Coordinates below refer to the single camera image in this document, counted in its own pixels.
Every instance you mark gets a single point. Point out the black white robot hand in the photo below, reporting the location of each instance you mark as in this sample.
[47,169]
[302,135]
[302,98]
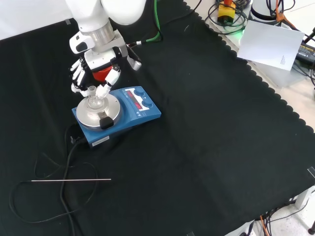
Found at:
[98,60]

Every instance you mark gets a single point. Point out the clear round-bottom flask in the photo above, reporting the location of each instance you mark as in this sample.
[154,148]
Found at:
[94,102]

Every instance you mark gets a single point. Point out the blue base heater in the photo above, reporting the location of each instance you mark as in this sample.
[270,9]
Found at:
[137,115]

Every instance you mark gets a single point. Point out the black cloth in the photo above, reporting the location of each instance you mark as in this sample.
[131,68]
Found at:
[197,127]

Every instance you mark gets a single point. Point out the thin metal probe rod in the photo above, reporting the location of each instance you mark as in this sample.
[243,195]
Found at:
[73,180]

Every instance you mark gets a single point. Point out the yellow stop button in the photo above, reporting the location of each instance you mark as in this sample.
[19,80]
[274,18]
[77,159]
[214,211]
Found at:
[226,12]

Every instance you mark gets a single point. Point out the pale board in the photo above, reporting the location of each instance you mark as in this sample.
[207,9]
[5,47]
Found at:
[268,46]

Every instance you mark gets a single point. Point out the black power adapter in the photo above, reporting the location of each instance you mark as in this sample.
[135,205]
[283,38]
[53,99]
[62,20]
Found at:
[306,52]

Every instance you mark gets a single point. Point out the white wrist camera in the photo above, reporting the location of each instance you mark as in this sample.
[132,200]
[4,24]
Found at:
[77,43]

